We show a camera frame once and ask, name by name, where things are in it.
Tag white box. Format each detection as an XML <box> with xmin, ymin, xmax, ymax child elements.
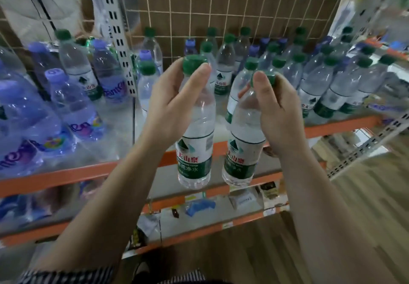
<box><xmin>228</xmin><ymin>194</ymin><xmax>256</xmax><ymax>211</ymax></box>

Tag person's right hand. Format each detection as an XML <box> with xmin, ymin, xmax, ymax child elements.
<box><xmin>251</xmin><ymin>71</ymin><xmax>310</xmax><ymax>164</ymax></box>

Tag dark packet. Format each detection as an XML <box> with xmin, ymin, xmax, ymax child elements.
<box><xmin>259</xmin><ymin>182</ymin><xmax>282</xmax><ymax>200</ymax></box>

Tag group of purple-capped bottles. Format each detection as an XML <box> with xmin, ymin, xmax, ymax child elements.
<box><xmin>0</xmin><ymin>38</ymin><xmax>129</xmax><ymax>179</ymax></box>

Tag white perforated shelf post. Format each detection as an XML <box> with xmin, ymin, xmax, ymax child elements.
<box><xmin>96</xmin><ymin>0</ymin><xmax>138</xmax><ymax>98</ymax></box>

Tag green-capped water bottle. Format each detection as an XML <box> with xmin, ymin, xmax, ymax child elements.
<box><xmin>55</xmin><ymin>29</ymin><xmax>103</xmax><ymax>101</ymax></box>
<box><xmin>222</xmin><ymin>70</ymin><xmax>277</xmax><ymax>188</ymax></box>
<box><xmin>140</xmin><ymin>27</ymin><xmax>164</xmax><ymax>74</ymax></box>
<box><xmin>136</xmin><ymin>62</ymin><xmax>160</xmax><ymax>119</ymax></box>
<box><xmin>175</xmin><ymin>55</ymin><xmax>217</xmax><ymax>189</ymax></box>

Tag person's left hand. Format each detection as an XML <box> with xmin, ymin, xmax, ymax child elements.
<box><xmin>142</xmin><ymin>58</ymin><xmax>212</xmax><ymax>149</ymax></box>

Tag white wire grid panel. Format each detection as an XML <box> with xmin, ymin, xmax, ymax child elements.
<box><xmin>125</xmin><ymin>0</ymin><xmax>349</xmax><ymax>58</ymax></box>

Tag person's left forearm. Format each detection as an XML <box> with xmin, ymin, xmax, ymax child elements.
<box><xmin>30</xmin><ymin>133</ymin><xmax>179</xmax><ymax>275</ymax></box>

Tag white perforated rack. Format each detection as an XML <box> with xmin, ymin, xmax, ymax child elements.
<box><xmin>326</xmin><ymin>111</ymin><xmax>409</xmax><ymax>179</ymax></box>

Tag group of green-capped bottles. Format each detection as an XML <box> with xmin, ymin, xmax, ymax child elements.
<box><xmin>200</xmin><ymin>25</ymin><xmax>399</xmax><ymax>125</ymax></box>

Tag orange-edged shelving unit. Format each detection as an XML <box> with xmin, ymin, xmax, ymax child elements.
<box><xmin>0</xmin><ymin>38</ymin><xmax>409</xmax><ymax>259</ymax></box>

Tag blue packet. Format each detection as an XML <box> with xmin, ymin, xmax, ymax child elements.
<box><xmin>185</xmin><ymin>198</ymin><xmax>217</xmax><ymax>217</ymax></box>

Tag striped shirt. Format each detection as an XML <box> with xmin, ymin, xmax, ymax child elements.
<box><xmin>19</xmin><ymin>266</ymin><xmax>231</xmax><ymax>284</ymax></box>

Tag person's right forearm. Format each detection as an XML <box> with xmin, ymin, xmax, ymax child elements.
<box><xmin>277</xmin><ymin>146</ymin><xmax>404</xmax><ymax>284</ymax></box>

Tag blue-wrapped bottle pack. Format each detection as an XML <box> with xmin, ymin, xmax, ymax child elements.
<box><xmin>0</xmin><ymin>194</ymin><xmax>52</xmax><ymax>224</ymax></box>

